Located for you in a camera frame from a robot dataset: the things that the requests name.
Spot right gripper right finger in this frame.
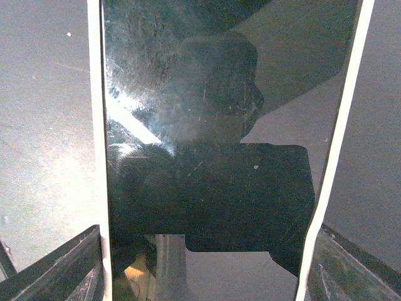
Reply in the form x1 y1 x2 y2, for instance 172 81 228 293
308 224 400 300

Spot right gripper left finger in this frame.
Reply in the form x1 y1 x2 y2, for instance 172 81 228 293
1 224 105 300

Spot phone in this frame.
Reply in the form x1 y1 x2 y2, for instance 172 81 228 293
86 0 376 301

